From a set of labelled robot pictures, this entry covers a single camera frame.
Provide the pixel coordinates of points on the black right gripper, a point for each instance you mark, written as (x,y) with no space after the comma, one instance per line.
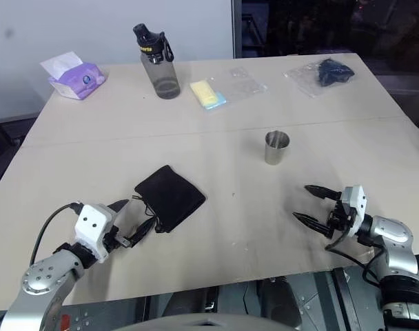
(338,219)

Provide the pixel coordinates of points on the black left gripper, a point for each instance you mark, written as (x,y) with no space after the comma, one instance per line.
(115,238)

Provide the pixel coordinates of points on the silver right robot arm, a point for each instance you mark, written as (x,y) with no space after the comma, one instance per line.
(399,251)

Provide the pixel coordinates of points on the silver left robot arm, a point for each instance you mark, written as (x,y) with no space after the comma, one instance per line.
(40,282)

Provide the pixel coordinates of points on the empty clear plastic bag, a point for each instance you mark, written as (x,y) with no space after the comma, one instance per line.
(244,86)

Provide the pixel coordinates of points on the small steel cup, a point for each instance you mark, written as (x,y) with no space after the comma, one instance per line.
(276,150)

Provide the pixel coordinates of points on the dark rounded shape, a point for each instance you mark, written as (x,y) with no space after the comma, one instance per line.
(278,300)

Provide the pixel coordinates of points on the grey robot torso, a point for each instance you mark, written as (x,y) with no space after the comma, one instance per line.
(209,324)

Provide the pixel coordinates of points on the yellow sponge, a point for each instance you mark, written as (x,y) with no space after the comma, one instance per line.
(203,92)

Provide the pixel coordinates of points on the light blue sponge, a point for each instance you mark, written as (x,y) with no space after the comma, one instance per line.
(220,101)

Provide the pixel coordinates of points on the purple tissue pack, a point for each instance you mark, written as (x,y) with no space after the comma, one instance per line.
(78,79)

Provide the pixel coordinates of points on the grey sports water bottle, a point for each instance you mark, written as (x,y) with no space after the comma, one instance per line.
(159,65)

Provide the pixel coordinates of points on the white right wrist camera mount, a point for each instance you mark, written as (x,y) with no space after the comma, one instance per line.
(355,203)

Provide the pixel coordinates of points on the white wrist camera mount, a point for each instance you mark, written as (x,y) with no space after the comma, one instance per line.
(355,203)
(92,224)

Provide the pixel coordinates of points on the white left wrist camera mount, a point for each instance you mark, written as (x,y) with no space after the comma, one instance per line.
(92,224)

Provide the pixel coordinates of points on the dark window frame post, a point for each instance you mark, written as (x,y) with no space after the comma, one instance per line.
(237,27)

